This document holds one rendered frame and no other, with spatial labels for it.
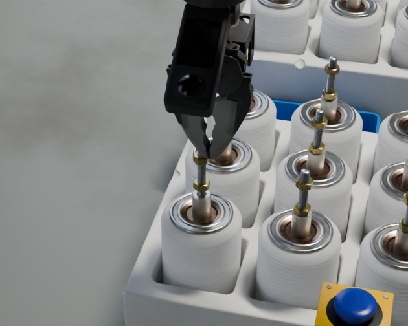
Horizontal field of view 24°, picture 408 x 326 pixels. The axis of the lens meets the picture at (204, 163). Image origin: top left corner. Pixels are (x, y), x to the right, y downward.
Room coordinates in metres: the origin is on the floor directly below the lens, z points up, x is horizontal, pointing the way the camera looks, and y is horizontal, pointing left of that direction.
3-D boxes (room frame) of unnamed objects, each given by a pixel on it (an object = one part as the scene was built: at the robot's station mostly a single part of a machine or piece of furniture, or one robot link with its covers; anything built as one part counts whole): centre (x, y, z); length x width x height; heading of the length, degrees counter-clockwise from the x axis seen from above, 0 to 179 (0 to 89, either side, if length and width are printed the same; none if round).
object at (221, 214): (0.83, 0.00, 0.25); 0.08 x 0.08 x 0.01
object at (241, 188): (0.95, -0.02, 0.16); 0.10 x 0.10 x 0.18
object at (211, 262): (0.83, 0.00, 0.16); 0.10 x 0.10 x 0.18
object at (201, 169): (0.84, 0.00, 0.31); 0.01 x 0.01 x 0.08
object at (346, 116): (1.03, -0.17, 0.25); 0.08 x 0.08 x 0.01
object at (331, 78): (1.03, -0.17, 0.30); 0.01 x 0.01 x 0.08
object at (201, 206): (0.83, 0.00, 0.26); 0.02 x 0.02 x 0.03
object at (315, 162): (0.92, -0.14, 0.26); 0.02 x 0.02 x 0.03
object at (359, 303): (0.62, -0.14, 0.32); 0.04 x 0.04 x 0.02
